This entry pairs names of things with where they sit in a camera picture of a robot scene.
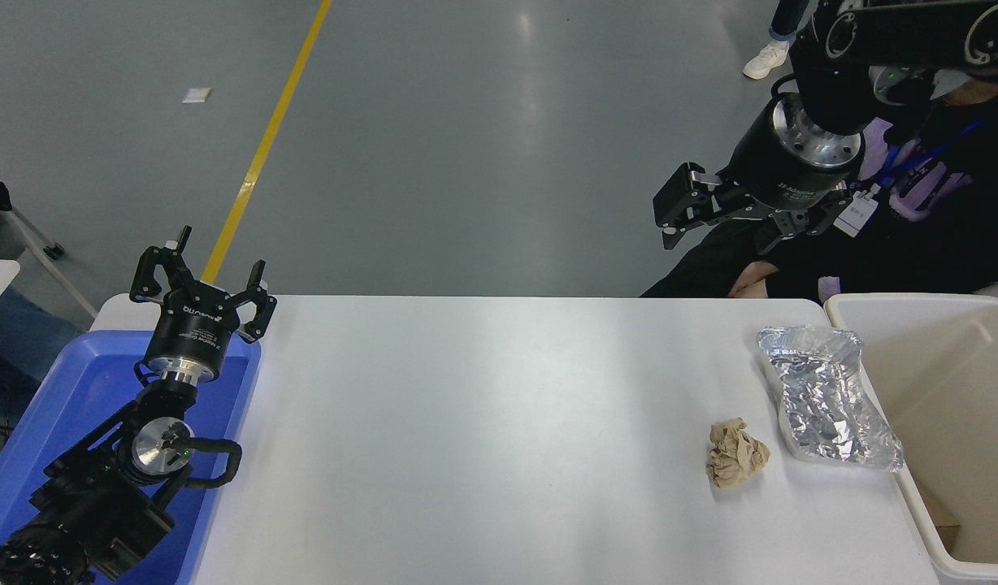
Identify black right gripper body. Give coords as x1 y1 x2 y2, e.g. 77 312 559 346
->
725 97 861 215

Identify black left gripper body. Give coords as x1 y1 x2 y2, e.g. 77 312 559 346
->
145 284 241 375

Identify silver foil tray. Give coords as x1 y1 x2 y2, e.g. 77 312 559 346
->
757 325 905 473

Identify person's hand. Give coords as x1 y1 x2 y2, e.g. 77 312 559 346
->
729 261 774 298

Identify grey metal wheeled leg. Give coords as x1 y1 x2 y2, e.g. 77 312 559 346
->
7 207 100 319

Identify standing person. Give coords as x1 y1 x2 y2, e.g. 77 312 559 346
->
743 0 813 80

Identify blue plastic tray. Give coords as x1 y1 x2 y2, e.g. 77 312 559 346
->
0 329 263 585

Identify person at table edge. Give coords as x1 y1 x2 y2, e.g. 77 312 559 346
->
0 141 84 407

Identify seated person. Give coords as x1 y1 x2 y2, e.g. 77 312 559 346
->
641 77 998 298

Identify large pale plastic bin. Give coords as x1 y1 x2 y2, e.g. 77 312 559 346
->
824 292 998 585

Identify crumpled tan paper ball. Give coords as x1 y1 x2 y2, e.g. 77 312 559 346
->
705 418 771 489

